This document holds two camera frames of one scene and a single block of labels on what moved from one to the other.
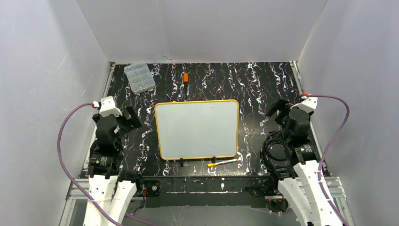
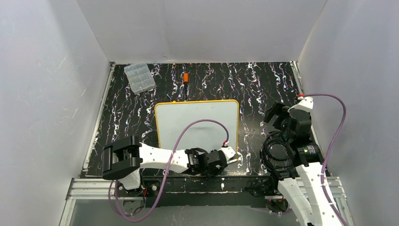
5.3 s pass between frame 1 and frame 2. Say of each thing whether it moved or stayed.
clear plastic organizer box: stayed
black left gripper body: moved
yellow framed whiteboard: stayed
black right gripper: stayed
